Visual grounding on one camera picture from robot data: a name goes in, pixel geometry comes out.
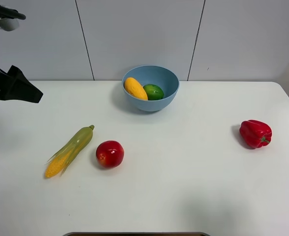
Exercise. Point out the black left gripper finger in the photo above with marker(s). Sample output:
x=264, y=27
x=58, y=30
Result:
x=19, y=88

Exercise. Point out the red apple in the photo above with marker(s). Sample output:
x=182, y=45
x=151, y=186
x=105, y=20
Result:
x=110, y=154

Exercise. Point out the yellow mango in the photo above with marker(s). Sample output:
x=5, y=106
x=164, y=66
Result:
x=134, y=88

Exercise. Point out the green lime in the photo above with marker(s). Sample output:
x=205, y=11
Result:
x=153, y=92

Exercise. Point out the blue plastic bowl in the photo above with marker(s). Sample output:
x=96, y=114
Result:
x=156, y=75

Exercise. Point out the corn cob with green husk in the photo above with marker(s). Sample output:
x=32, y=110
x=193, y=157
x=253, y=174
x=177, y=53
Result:
x=61, y=160

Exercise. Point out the red bell pepper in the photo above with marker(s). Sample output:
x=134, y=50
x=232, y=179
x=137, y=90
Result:
x=256, y=134

